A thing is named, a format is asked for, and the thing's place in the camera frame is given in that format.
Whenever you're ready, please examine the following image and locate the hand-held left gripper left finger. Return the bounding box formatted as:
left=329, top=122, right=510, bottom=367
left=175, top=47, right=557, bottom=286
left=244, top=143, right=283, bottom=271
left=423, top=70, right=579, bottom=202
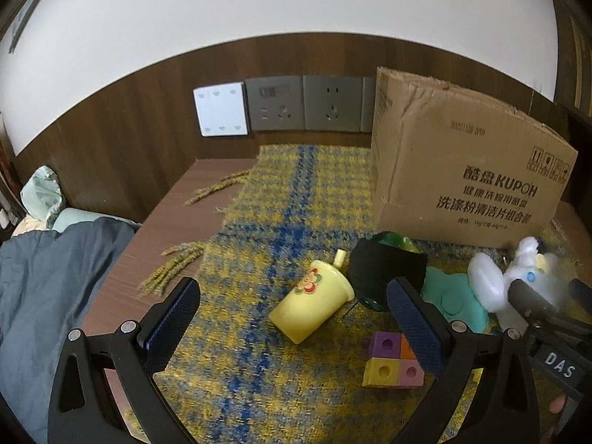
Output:
left=47, top=276, right=202, bottom=444

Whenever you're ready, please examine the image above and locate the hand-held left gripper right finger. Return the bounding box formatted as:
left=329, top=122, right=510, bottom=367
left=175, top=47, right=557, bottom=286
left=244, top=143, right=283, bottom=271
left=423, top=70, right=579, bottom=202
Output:
left=386, top=276, right=542, bottom=444

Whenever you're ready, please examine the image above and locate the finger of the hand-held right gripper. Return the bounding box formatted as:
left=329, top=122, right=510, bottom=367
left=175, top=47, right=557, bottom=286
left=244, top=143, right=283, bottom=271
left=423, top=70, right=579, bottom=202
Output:
left=506, top=280, right=562, bottom=322
left=569, top=279, right=592, bottom=307

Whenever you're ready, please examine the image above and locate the teal plush toy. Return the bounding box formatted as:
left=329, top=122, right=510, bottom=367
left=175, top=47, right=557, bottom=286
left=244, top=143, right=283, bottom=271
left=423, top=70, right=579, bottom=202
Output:
left=422, top=266, right=492, bottom=334

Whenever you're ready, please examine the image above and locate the white plush dog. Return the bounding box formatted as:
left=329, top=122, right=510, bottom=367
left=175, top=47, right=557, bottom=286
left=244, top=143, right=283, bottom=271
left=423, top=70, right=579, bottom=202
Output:
left=467, top=236, right=576, bottom=334

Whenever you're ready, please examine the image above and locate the green toy with black band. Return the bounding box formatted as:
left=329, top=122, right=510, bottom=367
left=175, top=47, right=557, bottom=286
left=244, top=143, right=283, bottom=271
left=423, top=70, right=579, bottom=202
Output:
left=348, top=231, right=427, bottom=312

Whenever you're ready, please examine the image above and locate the brown cardboard box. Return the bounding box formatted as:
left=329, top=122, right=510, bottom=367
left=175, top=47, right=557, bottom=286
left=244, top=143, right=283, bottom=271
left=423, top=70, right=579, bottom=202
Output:
left=370, top=66, right=579, bottom=249

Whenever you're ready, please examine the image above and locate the coloured cube block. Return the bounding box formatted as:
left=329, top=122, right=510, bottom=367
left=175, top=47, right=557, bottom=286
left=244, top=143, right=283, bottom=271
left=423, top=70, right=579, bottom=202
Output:
left=363, top=332, right=425, bottom=388

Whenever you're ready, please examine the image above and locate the yellow toy cup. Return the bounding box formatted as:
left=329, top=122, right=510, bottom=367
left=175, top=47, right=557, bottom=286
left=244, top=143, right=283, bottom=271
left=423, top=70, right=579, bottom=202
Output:
left=268, top=249, right=356, bottom=344

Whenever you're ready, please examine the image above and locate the blue-grey blanket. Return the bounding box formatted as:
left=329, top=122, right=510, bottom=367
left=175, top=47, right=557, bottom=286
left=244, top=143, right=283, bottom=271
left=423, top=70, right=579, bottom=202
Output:
left=0, top=217, right=139, bottom=444

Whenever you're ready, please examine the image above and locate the yellow and blue woven mat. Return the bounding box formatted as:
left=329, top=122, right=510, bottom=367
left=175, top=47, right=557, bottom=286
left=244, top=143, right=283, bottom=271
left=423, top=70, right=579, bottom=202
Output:
left=125, top=144, right=592, bottom=444

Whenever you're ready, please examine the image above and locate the pale green pillow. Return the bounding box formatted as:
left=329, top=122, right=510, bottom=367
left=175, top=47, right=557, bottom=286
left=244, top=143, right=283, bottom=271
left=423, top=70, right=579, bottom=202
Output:
left=21, top=165, right=100, bottom=232

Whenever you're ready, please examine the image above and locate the white switch panel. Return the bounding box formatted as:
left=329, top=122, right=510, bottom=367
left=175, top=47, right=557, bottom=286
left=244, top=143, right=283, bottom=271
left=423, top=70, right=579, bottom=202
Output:
left=193, top=82, right=248, bottom=137

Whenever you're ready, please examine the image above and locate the grey wall socket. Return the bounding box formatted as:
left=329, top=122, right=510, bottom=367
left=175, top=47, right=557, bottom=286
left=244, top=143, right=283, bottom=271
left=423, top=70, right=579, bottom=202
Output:
left=361, top=76, right=376, bottom=134
left=244, top=76, right=306, bottom=131
left=303, top=74, right=364, bottom=132

